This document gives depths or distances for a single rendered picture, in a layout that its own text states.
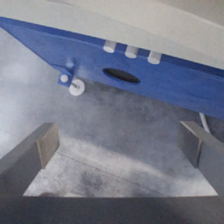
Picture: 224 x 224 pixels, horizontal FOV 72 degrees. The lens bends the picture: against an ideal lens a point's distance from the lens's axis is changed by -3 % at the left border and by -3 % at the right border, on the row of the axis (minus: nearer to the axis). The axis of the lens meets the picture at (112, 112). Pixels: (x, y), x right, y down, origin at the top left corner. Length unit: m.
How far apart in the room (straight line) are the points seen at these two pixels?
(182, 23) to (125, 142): 0.78
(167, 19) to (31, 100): 1.03
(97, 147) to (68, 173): 0.24
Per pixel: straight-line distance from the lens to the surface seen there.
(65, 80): 0.84
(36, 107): 1.13
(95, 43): 0.44
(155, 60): 0.35
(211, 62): 0.30
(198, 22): 0.22
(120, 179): 0.97
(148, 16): 0.23
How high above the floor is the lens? 0.93
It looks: 79 degrees down
